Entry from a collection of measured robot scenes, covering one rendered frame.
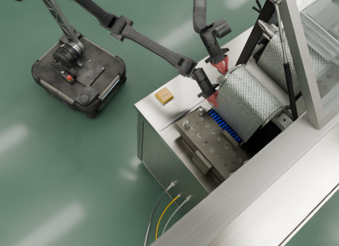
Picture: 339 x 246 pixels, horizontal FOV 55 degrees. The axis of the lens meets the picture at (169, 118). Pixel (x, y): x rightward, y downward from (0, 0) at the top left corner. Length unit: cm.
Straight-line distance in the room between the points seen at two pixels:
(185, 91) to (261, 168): 100
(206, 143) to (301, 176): 54
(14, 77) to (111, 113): 89
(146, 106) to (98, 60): 106
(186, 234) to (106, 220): 171
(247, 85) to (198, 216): 73
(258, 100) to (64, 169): 167
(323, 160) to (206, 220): 55
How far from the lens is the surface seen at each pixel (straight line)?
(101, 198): 249
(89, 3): 156
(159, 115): 169
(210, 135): 154
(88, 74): 260
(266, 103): 136
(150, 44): 154
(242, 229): 104
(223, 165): 150
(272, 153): 88
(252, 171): 85
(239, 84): 138
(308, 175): 116
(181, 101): 174
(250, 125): 144
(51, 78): 266
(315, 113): 93
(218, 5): 351
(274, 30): 152
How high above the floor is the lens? 242
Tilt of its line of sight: 64 degrees down
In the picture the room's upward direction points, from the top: 12 degrees clockwise
